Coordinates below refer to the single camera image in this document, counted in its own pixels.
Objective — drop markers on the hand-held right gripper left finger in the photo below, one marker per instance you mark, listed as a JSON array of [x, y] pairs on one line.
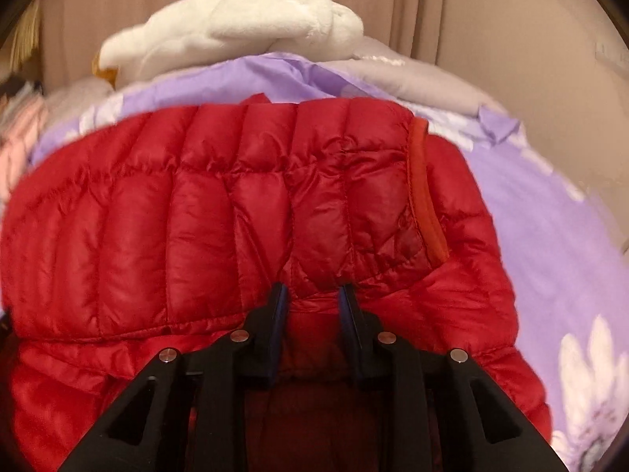
[[279, 314]]

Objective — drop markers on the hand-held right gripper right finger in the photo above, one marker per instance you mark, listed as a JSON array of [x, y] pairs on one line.
[[346, 314]]

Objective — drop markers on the red down jacket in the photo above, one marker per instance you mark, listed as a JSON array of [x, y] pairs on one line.
[[196, 206]]

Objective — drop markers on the white plush toy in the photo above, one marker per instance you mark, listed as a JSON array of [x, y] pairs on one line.
[[236, 24]]

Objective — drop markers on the purple floral bed sheet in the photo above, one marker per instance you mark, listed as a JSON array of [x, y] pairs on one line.
[[516, 255]]

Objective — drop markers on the pink garment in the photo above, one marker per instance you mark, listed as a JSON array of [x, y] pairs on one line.
[[14, 157]]

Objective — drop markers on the straw-coloured bundle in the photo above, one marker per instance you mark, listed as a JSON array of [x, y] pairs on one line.
[[27, 34]]

